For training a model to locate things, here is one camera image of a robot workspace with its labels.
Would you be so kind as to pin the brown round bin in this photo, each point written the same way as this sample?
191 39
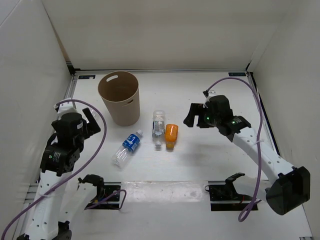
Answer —
120 93

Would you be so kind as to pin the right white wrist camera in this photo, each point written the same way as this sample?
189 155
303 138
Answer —
208 94

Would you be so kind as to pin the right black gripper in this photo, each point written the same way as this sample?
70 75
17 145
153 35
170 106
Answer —
196 109

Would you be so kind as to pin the left blue corner label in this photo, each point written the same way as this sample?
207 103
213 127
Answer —
86 77

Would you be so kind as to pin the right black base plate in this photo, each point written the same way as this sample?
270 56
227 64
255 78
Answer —
220 201

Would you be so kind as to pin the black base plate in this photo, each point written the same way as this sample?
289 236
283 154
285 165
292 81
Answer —
113 203
220 201

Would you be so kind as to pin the aluminium frame rail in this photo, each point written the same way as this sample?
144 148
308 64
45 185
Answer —
266 122
71 87

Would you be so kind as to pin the left aluminium frame rail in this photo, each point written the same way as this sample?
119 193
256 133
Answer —
71 87

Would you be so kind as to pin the green label clear bottle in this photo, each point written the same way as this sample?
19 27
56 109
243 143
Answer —
158 128

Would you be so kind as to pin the orange plastic bottle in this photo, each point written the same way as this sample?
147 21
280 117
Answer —
171 135

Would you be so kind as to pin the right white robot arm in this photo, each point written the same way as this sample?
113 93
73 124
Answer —
287 186

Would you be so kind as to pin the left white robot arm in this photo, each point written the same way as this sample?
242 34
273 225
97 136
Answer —
49 220

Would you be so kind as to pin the clear unlabelled plastic bottle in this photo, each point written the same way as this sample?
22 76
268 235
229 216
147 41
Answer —
93 113

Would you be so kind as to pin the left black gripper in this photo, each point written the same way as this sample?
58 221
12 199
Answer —
91 127

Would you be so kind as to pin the right blue corner label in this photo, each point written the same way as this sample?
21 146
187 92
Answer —
237 74

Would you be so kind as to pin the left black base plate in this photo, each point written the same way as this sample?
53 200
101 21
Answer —
113 203

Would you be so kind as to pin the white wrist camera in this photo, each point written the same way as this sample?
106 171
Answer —
208 94
64 108

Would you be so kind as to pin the blue label plastic bottle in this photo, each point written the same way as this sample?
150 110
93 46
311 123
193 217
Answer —
127 148

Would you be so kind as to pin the blue corner label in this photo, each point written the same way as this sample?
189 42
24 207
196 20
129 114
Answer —
86 77
237 74

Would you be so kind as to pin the right aluminium frame rail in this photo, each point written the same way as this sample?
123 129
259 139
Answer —
266 122

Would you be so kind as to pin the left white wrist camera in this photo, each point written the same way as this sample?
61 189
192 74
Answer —
64 108

